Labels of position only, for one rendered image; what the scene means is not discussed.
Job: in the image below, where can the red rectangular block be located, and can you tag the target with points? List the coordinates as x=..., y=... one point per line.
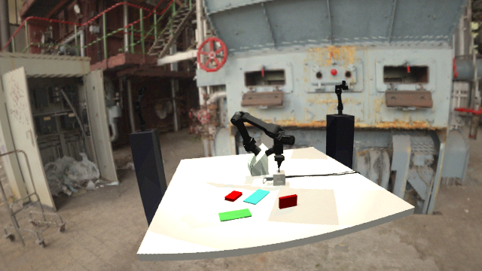
x=234, y=195
x=287, y=201

